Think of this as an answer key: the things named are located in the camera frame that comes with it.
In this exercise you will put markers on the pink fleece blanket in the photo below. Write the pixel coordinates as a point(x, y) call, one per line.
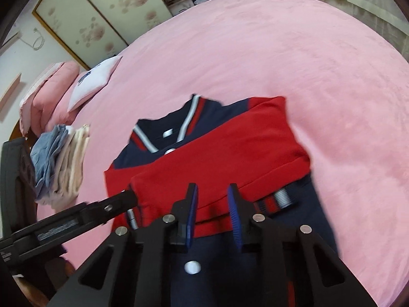
point(271, 54)

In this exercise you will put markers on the red and navy jacket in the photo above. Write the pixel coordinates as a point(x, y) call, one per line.
point(223, 153)

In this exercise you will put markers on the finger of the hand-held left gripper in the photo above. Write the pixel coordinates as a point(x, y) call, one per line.
point(111, 206)

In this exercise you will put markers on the pink lace-edged pillow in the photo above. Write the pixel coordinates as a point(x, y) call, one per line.
point(30, 102)

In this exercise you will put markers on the small pink pillow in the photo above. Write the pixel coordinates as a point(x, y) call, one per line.
point(92, 83)

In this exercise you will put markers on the wooden headboard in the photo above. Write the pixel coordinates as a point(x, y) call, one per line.
point(20, 134)

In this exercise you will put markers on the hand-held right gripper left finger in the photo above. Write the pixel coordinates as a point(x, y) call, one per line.
point(191, 212)

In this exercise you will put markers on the floral sliding-door wardrobe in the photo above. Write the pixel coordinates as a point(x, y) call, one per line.
point(96, 9)

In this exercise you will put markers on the pink wall shelf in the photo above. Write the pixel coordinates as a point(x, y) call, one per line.
point(9, 92)

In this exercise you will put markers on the folded blue denim jeans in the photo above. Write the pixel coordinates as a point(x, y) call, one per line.
point(48, 156)

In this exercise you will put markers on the cream folded garment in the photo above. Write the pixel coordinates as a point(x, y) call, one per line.
point(73, 166)

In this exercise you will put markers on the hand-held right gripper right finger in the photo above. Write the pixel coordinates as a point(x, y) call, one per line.
point(235, 219)

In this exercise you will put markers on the folded pink quilt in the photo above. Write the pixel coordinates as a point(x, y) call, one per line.
point(60, 96)

